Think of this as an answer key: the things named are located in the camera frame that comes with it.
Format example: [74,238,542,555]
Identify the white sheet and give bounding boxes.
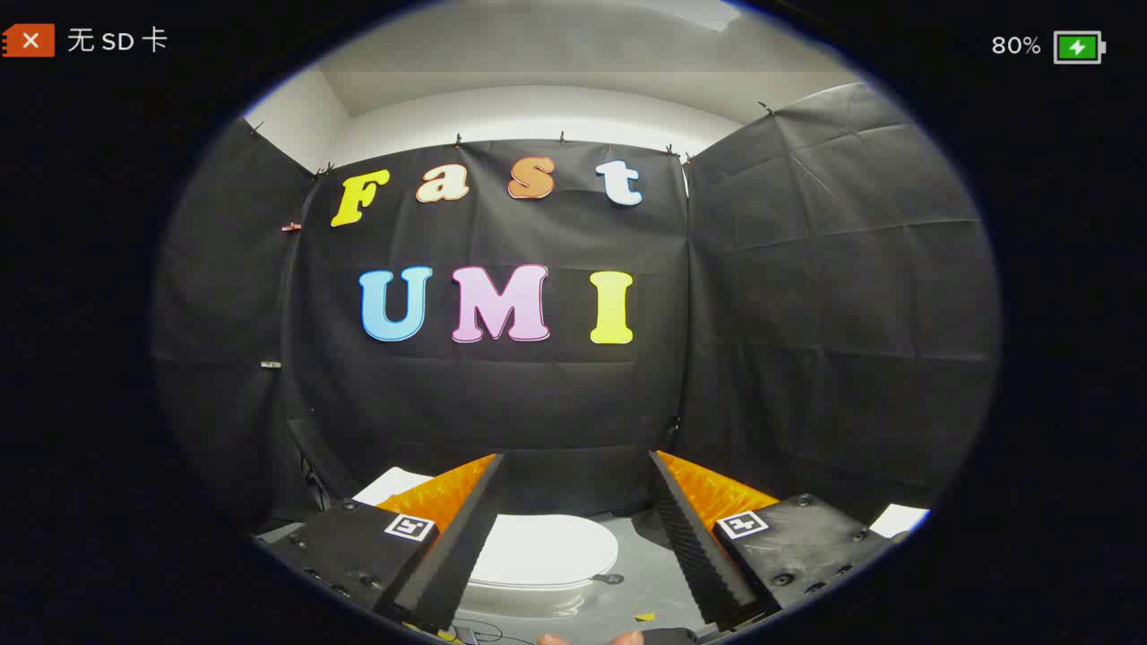
[869,503,930,539]

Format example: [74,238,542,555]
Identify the black backdrop cloth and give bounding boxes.
[152,82,1000,538]

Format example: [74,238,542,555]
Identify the white toilet lid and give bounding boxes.
[468,513,625,590]

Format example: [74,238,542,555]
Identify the white toilet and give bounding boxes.
[352,466,621,621]

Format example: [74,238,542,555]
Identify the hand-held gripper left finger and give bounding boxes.
[254,452,505,639]

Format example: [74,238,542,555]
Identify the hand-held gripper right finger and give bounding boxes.
[648,450,910,635]

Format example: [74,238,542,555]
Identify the thin black cables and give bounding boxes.
[453,618,508,645]

